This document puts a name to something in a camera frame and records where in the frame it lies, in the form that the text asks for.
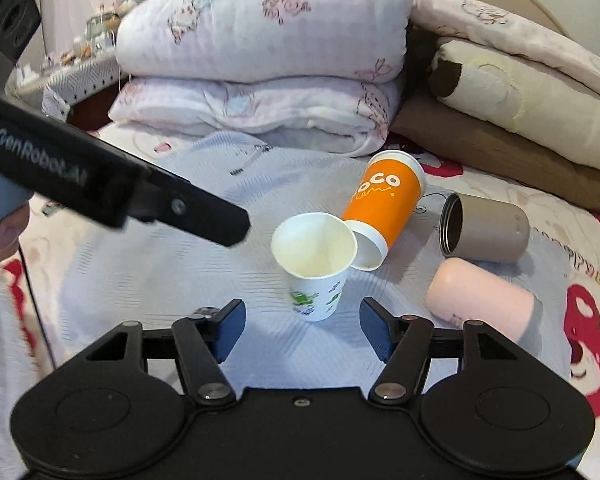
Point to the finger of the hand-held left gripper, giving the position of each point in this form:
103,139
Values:
200,212

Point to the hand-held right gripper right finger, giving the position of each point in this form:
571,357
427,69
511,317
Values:
374,331

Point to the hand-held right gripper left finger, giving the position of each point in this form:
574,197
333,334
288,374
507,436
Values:
231,331

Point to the white paper cup green print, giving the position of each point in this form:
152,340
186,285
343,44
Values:
312,250

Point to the pink cup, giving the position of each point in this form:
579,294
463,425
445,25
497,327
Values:
475,295

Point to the orange paper cup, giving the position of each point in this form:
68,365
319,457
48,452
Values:
385,202

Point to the grey metal cup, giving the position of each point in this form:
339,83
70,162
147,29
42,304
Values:
490,230

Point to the person's left hand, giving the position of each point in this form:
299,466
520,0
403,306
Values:
0,255

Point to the light blue bed blanket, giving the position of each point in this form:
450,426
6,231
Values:
180,270

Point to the bedside table with patterned cloth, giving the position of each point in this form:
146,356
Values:
72,82

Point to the white floral folded quilt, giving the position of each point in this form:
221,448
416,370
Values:
260,105

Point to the clutter of small table items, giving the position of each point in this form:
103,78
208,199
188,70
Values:
92,35

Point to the pink floral pillow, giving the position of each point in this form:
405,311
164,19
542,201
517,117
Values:
260,35

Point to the brown folded blanket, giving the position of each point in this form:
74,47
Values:
480,145

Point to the white red printed bed sheet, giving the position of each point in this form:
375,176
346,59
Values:
597,280

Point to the cream folded blanket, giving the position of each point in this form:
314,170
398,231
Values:
520,95

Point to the pink folded blanket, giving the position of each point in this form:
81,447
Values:
505,30

